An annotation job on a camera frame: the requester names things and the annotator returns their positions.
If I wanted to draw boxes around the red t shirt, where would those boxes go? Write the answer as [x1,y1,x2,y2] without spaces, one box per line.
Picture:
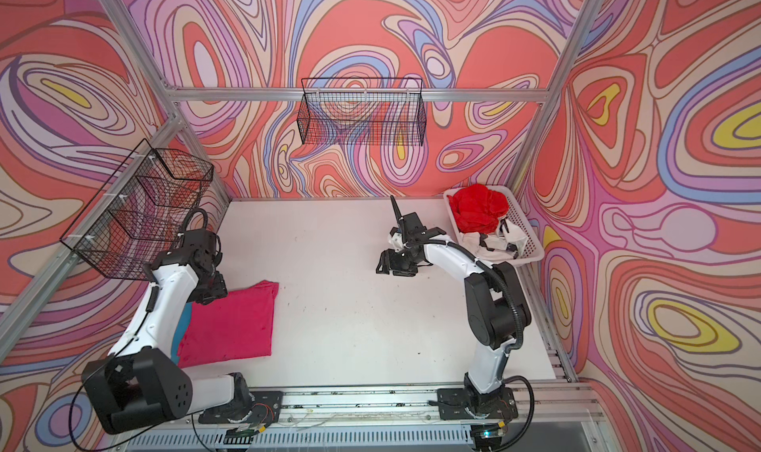
[447,184,509,235]

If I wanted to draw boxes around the black wire basket back wall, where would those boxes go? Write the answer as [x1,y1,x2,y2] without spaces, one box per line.
[296,75,427,147]

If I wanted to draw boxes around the folded teal t shirt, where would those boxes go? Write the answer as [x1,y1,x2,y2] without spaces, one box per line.
[170,303,192,365]

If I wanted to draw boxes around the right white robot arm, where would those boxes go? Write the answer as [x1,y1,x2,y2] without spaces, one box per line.
[376,198,532,422]

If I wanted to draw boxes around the white black garment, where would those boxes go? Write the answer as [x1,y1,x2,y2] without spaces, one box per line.
[462,219,528,262]

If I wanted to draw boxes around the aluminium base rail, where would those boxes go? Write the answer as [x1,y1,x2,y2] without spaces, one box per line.
[110,382,620,451]

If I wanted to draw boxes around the white plastic laundry basket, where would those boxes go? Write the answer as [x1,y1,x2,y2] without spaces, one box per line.
[443,186,544,267]

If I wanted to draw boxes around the magenta t shirt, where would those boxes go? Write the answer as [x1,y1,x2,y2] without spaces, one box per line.
[178,281,279,368]

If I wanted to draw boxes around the aluminium frame profile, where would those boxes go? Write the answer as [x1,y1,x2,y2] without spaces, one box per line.
[0,0,620,364]

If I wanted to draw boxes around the black wire basket wall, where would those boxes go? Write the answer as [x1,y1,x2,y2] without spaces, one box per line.
[59,140,214,281]
[296,75,427,147]

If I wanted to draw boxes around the black wire basket left wall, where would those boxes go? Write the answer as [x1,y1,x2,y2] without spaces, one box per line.
[59,140,214,281]

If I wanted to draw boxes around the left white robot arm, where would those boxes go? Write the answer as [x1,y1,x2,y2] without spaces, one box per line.
[82,207,253,435]

